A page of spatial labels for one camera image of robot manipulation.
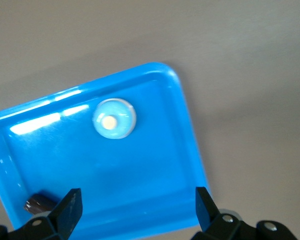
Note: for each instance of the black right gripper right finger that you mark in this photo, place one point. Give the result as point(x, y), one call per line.
point(207, 212)

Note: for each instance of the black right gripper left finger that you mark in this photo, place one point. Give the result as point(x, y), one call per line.
point(70, 212)

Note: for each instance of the dark brown relay block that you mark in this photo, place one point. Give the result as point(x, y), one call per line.
point(40, 203)

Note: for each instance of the light blue call bell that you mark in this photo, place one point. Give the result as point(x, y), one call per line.
point(113, 118)

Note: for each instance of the blue plastic tray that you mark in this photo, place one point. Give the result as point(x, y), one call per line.
point(115, 175)

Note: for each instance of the brown paper table cover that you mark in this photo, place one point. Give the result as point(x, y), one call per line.
point(215, 50)

